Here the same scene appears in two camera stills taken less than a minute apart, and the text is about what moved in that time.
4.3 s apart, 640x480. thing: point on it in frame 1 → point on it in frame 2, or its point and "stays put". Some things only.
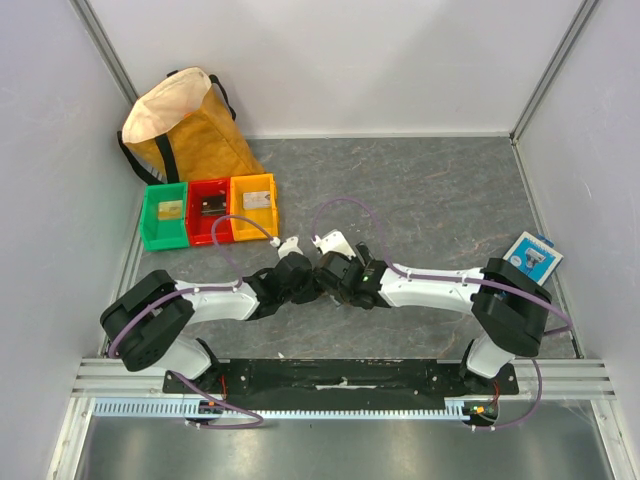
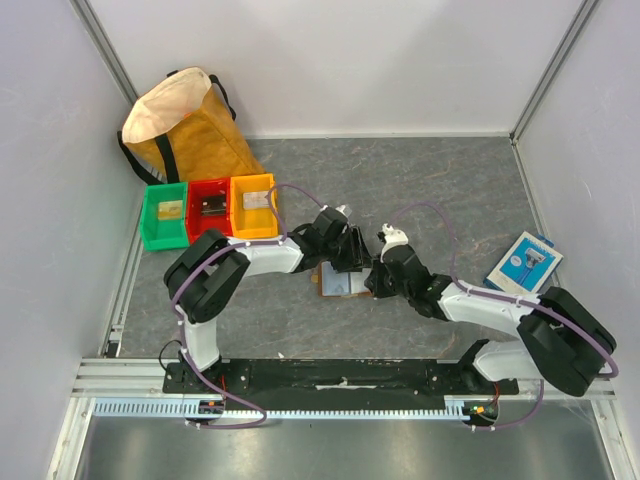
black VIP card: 213,205 stays put
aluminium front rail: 539,379 stays put
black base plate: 338,380 stays put
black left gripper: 310,292 → 361,256
